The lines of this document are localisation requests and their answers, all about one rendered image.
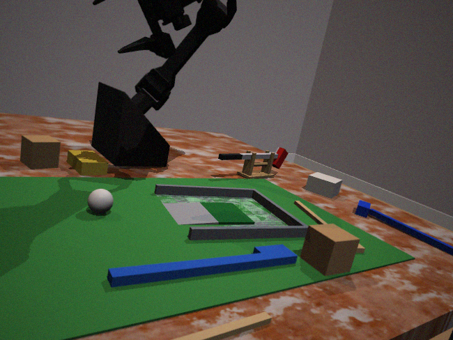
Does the white golf ball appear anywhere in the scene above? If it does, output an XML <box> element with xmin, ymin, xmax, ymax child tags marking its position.
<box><xmin>88</xmin><ymin>189</ymin><xmax>114</xmax><ymax>214</ymax></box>

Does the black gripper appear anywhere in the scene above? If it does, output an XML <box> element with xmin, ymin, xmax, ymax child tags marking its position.
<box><xmin>118</xmin><ymin>0</ymin><xmax>176</xmax><ymax>59</ymax></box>

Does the brown cube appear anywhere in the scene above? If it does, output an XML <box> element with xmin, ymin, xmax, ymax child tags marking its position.
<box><xmin>300</xmin><ymin>224</ymin><xmax>360</xmax><ymax>276</ymax></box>
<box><xmin>20</xmin><ymin>135</ymin><xmax>61</xmax><ymax>169</ymax></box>

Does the green mat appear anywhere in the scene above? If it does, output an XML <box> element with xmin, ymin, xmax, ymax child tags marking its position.
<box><xmin>0</xmin><ymin>176</ymin><xmax>415</xmax><ymax>340</ymax></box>

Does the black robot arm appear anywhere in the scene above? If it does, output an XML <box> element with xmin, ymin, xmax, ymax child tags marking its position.
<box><xmin>131</xmin><ymin>0</ymin><xmax>237</xmax><ymax>114</ymax></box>

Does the red putter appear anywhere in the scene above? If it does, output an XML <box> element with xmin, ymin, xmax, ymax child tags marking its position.
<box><xmin>218</xmin><ymin>147</ymin><xmax>288</xmax><ymax>169</ymax></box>

